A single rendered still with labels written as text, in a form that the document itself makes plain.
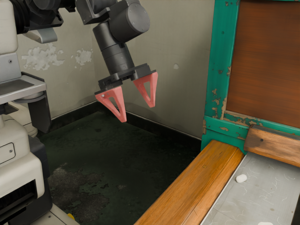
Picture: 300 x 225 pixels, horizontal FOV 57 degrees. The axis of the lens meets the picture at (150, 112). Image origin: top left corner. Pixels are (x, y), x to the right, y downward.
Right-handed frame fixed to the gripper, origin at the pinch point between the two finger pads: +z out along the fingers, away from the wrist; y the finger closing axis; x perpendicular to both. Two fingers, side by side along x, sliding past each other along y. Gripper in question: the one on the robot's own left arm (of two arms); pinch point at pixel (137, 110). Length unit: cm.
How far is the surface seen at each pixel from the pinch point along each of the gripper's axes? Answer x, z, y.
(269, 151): -11.2, 26.2, 32.0
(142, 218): 4.7, 23.6, -6.4
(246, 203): -8.5, 33.1, 16.0
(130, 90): 140, 2, 130
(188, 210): -1.5, 26.7, 2.1
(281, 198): -14.4, 36.1, 23.3
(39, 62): 170, -47, 73
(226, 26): -8.7, -11.5, 36.1
